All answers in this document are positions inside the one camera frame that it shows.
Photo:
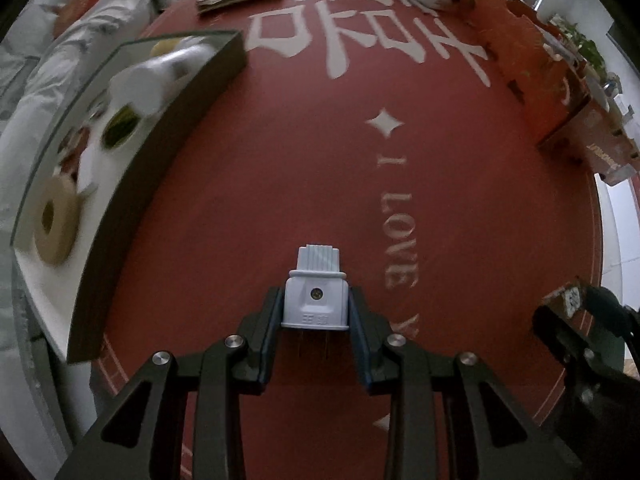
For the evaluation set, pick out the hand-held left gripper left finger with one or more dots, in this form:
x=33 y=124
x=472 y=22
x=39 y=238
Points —
x=267 y=355

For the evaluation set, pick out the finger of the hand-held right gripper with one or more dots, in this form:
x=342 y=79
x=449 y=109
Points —
x=607 y=310
x=550 y=330

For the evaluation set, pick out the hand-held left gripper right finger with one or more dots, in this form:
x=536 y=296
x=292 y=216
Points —
x=361 y=355

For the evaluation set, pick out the white power plug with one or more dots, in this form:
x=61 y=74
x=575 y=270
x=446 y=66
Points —
x=314 y=300

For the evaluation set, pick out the shallow white tray box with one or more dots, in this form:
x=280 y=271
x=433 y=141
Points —
x=150 y=185

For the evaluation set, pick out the beige foam tape roll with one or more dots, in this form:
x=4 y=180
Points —
x=62 y=240

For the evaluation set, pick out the white rectangular block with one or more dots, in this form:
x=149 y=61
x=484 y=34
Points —
x=87 y=170

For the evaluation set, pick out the cream masking tape roll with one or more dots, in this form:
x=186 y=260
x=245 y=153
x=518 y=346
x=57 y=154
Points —
x=120 y=127

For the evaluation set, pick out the white pill bottle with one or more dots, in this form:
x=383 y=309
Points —
x=145 y=82

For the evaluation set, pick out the yellow bottle with white cap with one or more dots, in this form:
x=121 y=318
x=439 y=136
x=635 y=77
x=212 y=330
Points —
x=165 y=49

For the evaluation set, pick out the round red printed mat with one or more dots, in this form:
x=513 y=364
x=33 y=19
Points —
x=300 y=160

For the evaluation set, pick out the orange cardboard box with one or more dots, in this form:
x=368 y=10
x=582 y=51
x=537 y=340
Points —
x=530 y=75

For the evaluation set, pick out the green potted plant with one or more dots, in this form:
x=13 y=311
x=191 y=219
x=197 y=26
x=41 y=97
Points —
x=585 y=45

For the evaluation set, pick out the white covered sofa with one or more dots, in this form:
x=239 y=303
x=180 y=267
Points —
x=30 y=110

